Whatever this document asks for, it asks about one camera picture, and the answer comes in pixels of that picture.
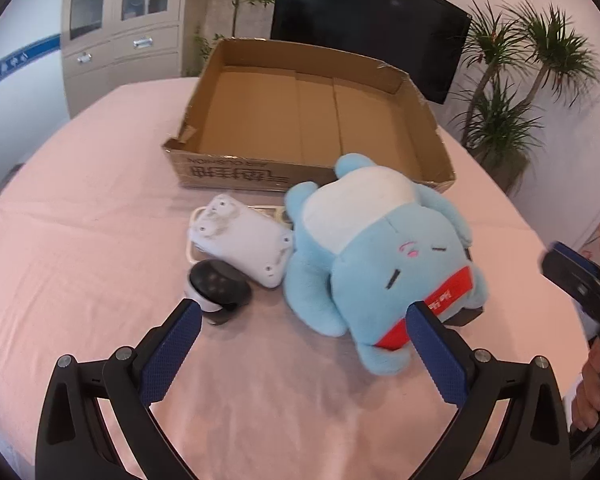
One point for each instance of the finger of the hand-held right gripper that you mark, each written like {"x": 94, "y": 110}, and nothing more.
{"x": 575, "y": 275}

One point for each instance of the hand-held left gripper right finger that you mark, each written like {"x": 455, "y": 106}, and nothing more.
{"x": 435, "y": 355}

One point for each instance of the brown cardboard box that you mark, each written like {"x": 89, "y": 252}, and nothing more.
{"x": 315, "y": 115}

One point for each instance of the person's right hand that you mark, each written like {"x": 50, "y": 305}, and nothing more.
{"x": 590, "y": 390}

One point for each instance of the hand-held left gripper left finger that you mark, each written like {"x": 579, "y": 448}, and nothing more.
{"x": 172, "y": 355}

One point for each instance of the blue plush toy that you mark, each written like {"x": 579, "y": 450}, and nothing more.
{"x": 360, "y": 240}

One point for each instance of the black white round gadget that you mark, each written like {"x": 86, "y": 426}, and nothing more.
{"x": 217, "y": 285}

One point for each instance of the potted palm plant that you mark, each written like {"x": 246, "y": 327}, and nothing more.
{"x": 500, "y": 115}

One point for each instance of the clear cream phone case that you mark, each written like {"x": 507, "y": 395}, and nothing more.
{"x": 268, "y": 210}

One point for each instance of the white plastic device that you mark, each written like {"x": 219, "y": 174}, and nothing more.
{"x": 242, "y": 237}

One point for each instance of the grey filing cabinet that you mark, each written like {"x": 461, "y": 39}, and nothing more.
{"x": 125, "y": 45}

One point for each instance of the small black box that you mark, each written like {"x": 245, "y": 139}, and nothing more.
{"x": 462, "y": 317}

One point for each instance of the black flat screen monitor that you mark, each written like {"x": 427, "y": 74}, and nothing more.
{"x": 370, "y": 20}

